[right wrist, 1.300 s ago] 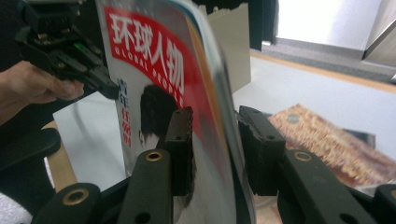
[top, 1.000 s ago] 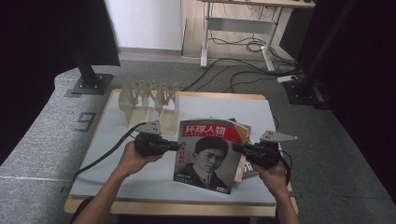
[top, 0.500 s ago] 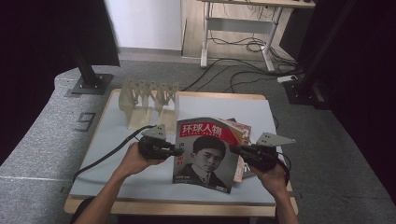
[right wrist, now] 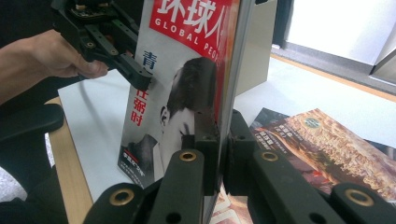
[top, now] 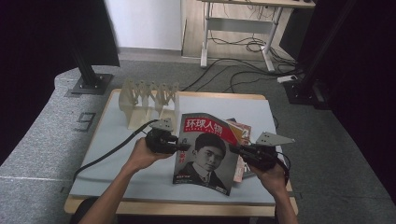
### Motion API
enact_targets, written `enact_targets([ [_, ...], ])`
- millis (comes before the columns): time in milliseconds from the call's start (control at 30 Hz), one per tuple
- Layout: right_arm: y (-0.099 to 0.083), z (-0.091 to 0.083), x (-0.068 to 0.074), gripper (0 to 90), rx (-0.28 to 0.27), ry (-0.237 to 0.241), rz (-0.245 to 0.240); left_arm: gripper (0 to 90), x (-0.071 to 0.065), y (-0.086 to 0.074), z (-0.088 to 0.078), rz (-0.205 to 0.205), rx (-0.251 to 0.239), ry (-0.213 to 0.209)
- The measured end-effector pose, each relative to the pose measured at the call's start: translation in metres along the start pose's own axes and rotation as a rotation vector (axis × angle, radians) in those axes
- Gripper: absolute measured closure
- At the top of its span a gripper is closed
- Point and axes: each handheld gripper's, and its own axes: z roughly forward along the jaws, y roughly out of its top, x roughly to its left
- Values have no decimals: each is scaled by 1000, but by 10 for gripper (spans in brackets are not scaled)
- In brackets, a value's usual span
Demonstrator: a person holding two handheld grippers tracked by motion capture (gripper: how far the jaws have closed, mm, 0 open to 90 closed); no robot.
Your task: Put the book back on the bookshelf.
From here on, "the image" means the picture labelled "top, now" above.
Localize coiled black floor cables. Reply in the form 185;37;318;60
207;36;297;67

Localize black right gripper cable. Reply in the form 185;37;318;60
273;151;292;189

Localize person's left hand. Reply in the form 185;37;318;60
125;136;175;175

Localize white frame desk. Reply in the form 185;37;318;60
199;0;317;74

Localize white power strip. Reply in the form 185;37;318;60
276;74;299;85

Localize person's right hand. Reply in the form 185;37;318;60
247;161;290;198

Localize wooden table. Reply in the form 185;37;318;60
64;88;299;218

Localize portrait magazine with red banner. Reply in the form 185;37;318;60
172;112;239;197

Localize black floor cable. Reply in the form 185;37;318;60
181;57;300;93
229;69;282;94

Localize wooden expandable book rack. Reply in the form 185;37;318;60
118;77;181;132

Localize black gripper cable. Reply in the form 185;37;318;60
273;151;292;189
72;119;161;184

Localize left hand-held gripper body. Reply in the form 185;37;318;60
145;118;182;155

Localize person's dark trouser leg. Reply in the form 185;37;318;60
68;196;101;224

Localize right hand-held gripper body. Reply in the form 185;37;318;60
242;131;296;172

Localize red-brown magazine with sphere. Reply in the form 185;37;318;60
225;119;253;184

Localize black curtain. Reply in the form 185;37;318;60
279;0;396;204
0;0;121;166

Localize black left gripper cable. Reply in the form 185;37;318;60
72;119;161;184

